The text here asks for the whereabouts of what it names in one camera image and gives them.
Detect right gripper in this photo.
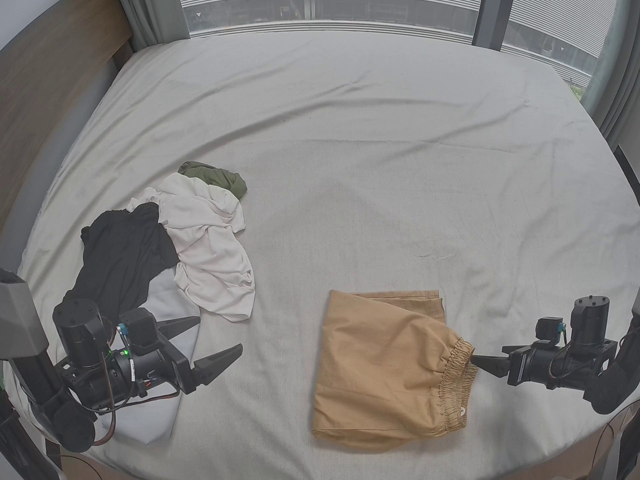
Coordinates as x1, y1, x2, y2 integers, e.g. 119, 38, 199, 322
502, 343, 558, 388

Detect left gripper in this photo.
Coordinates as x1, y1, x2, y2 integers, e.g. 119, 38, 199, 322
127, 315, 244, 395

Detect tan shorts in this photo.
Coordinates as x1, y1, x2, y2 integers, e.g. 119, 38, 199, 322
311, 289, 476, 453

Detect bed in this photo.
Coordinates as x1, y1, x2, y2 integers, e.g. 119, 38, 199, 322
0, 0, 640, 480

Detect pale blue garment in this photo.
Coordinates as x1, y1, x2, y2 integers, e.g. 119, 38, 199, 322
107, 272, 202, 444

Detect white garment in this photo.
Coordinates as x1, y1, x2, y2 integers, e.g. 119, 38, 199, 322
126, 173, 257, 323

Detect black garment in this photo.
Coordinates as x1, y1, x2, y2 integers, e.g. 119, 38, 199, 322
64, 202, 180, 314

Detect olive green garment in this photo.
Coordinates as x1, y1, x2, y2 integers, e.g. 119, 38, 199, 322
178, 161, 248, 201

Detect grey-green curtain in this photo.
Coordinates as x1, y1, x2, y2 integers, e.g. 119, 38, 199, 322
92, 0, 191, 51
582, 0, 640, 149

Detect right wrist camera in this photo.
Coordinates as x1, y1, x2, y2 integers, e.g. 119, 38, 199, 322
535, 316, 566, 350

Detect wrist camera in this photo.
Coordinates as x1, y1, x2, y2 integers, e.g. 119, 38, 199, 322
117, 308, 161, 356
535, 316, 566, 350

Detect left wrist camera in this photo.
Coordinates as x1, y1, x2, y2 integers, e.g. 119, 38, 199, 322
117, 308, 161, 356

